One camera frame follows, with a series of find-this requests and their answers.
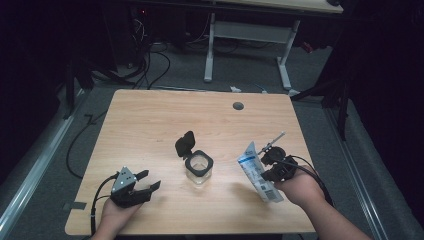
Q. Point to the person's left hand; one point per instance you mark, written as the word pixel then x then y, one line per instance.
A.
pixel 113 221

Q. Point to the white and blue pouch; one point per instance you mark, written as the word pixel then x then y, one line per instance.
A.
pixel 258 176

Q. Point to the dark computer equipment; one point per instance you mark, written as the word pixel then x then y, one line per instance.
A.
pixel 126 33

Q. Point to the person's right hand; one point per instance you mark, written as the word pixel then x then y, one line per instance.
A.
pixel 301 188

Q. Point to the grey tape strip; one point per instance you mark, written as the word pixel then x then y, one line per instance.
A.
pixel 75 206

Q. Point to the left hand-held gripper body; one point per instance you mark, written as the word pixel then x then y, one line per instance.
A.
pixel 124 181

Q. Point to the clear square jar black lid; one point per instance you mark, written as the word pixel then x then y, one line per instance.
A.
pixel 199 166

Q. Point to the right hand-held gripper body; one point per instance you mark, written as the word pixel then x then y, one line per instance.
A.
pixel 276 155

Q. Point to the small white floor object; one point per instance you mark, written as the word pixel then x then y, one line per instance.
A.
pixel 235 89

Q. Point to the desk with white metal legs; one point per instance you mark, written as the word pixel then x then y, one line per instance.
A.
pixel 250 31

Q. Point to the small red object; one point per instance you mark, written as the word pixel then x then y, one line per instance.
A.
pixel 307 47

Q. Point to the metal floor rail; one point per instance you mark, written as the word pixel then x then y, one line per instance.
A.
pixel 363 200
pixel 33 173

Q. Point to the black metal stand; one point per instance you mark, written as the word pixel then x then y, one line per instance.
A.
pixel 69 90
pixel 341 110

